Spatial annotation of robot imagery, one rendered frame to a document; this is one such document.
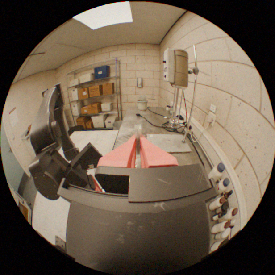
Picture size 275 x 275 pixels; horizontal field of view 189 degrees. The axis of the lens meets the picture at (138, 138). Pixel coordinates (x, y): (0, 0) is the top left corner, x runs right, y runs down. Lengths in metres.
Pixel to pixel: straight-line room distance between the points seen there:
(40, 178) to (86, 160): 0.12
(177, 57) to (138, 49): 2.22
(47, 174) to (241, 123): 0.67
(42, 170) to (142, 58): 2.61
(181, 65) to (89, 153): 0.51
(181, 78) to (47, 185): 0.57
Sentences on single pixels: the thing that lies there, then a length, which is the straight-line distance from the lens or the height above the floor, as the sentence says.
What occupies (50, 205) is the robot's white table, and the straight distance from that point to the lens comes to 0.61.
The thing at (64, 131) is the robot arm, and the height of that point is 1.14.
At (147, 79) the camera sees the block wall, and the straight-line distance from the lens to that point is 2.54.
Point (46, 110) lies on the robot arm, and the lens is 0.26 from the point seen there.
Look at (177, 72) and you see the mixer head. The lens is 0.51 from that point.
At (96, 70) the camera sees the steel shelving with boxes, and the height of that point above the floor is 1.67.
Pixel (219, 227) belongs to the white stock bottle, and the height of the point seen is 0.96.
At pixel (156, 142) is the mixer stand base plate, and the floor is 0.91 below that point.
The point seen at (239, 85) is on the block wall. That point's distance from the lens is 0.61.
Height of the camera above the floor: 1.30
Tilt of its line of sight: 36 degrees down
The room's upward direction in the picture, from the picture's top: straight up
